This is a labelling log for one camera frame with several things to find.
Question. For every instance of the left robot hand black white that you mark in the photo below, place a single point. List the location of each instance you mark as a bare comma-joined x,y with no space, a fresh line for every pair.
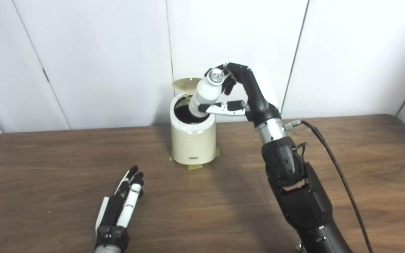
118,211

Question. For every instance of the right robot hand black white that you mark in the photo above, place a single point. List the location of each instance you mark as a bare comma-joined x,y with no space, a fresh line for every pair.
258,95

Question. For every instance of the small white plastic bottle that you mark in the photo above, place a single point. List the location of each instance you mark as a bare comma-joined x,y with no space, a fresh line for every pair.
206,93

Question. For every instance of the round cream bin lid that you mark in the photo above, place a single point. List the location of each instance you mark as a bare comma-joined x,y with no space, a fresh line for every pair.
185,83

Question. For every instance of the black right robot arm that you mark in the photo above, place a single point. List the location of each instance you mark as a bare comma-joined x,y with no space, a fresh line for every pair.
301,189

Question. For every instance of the cream-colored bin body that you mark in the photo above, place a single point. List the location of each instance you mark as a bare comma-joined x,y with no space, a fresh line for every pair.
193,144

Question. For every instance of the wide yellow tape piece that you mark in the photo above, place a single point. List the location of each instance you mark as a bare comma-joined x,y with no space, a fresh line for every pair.
195,167

